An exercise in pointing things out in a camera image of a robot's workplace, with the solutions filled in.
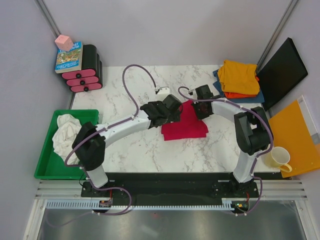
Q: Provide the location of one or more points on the colourful paperback book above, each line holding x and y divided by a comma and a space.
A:
69, 61

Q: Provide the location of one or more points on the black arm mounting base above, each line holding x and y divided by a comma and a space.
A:
172, 188

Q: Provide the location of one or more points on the orange folder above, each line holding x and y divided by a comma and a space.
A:
290, 132

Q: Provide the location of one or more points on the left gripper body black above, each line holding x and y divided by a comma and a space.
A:
175, 117

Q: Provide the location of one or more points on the mustard yellow folded t-shirt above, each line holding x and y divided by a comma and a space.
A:
237, 77

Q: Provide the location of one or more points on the black flat board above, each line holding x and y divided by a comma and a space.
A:
281, 74

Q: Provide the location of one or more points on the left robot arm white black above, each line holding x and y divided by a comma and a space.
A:
92, 140

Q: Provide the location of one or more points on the black pink mini drawer unit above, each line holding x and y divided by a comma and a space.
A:
90, 77

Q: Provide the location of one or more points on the white slotted cable duct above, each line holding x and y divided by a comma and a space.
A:
95, 204

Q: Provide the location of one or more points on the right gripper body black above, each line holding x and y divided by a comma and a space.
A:
201, 114

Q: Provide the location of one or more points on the white crumpled cloth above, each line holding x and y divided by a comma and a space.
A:
68, 128

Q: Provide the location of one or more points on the green plastic tray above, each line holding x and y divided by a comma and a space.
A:
50, 166

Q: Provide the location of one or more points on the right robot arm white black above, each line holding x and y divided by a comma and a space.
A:
252, 130

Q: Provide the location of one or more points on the pale yellow mug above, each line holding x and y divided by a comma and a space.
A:
278, 158

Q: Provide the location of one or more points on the pink cube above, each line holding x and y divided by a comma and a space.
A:
64, 42

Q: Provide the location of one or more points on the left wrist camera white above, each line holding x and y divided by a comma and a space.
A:
162, 90

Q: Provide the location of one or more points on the crimson red t-shirt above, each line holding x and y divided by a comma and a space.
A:
189, 126

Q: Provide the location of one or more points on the blue folded t-shirt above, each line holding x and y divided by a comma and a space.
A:
258, 99

